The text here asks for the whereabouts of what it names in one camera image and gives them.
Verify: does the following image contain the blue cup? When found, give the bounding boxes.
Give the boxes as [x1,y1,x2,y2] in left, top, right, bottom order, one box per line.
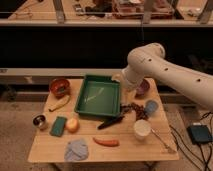
[144,100,158,115]

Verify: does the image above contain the green sponge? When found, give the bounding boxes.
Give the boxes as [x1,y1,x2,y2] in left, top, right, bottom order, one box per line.
[50,116,67,137]

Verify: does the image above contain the small metal cup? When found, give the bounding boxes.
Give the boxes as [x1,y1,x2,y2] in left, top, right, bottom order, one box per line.
[33,115,48,130]

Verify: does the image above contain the red bowl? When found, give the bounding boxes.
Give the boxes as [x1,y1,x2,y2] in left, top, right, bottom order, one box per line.
[49,78,70,98]

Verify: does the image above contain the blue grey cloth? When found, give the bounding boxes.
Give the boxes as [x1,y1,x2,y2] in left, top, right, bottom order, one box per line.
[64,139,89,162]

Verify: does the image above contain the orange carrot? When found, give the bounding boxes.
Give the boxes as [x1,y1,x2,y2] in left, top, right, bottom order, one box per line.
[93,138,120,147]

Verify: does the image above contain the black floor cables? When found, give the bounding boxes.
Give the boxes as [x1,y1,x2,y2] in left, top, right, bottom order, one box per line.
[169,111,213,171]

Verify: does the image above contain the black foot pedal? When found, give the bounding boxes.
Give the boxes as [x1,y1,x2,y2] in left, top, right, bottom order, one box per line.
[187,125,212,144]

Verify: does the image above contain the dark grape bunch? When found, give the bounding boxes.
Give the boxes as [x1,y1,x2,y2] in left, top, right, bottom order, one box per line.
[120,102,148,120]

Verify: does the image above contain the yellow banana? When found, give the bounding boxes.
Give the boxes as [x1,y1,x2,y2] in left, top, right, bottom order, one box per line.
[49,95,70,112]

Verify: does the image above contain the white cup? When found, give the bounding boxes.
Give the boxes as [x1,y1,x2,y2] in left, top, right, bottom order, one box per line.
[133,119,151,140]

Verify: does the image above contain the purple bowl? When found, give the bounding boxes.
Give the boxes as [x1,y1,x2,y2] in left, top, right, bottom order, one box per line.
[136,79,150,97]

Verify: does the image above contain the green plastic tray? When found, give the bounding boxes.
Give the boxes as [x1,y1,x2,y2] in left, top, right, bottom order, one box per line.
[75,75,121,117]

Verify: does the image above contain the black handled tool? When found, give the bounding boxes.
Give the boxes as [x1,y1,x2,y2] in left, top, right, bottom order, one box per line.
[97,116,124,130]

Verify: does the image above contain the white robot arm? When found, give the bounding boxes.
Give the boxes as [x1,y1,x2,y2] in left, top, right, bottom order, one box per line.
[111,43,213,112]

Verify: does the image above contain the metal fork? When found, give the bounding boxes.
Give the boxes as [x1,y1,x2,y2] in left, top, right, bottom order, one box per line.
[151,129,176,154]

